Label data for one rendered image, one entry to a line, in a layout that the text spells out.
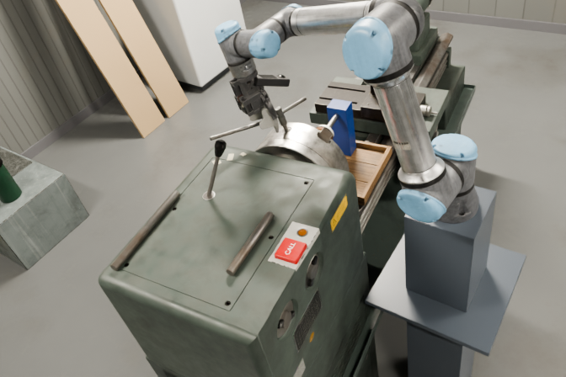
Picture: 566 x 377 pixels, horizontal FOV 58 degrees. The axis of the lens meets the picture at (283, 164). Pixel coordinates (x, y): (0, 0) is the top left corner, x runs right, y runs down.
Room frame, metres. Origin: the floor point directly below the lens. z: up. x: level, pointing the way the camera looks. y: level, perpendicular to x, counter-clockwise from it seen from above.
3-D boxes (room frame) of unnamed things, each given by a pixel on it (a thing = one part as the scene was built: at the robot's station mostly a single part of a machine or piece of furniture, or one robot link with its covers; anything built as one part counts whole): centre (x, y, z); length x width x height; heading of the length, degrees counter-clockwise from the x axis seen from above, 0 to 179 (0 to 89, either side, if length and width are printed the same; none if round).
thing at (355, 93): (1.79, -0.42, 0.95); 0.43 x 0.18 x 0.04; 54
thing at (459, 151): (0.99, -0.44, 1.27); 0.13 x 0.12 x 0.14; 133
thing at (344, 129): (1.59, -0.26, 1.00); 0.08 x 0.06 x 0.23; 54
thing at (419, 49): (2.29, -0.76, 1.01); 0.30 x 0.20 x 0.29; 144
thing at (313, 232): (0.84, 0.02, 1.23); 0.13 x 0.08 x 0.06; 144
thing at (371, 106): (1.73, -0.45, 1.00); 0.20 x 0.10 x 0.05; 144
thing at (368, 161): (1.51, -0.20, 0.88); 0.36 x 0.30 x 0.04; 54
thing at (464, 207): (0.99, -0.45, 1.15); 0.15 x 0.15 x 0.10
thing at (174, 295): (0.98, 0.16, 1.06); 0.59 x 0.48 x 0.39; 144
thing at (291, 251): (0.82, 0.03, 1.26); 0.06 x 0.06 x 0.02; 54
